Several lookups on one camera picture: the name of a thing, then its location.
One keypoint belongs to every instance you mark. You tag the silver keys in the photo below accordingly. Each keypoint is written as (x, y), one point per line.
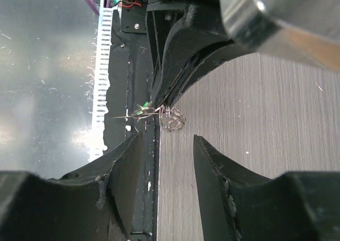
(170, 118)

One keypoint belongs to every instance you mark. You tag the white slotted cable duct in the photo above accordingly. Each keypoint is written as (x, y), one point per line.
(100, 84)

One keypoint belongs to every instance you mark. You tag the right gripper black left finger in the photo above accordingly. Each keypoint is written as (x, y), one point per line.
(94, 202)

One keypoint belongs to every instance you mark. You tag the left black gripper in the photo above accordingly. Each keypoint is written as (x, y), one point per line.
(187, 41)

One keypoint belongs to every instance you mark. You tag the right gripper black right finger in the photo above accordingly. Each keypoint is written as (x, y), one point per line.
(238, 204)

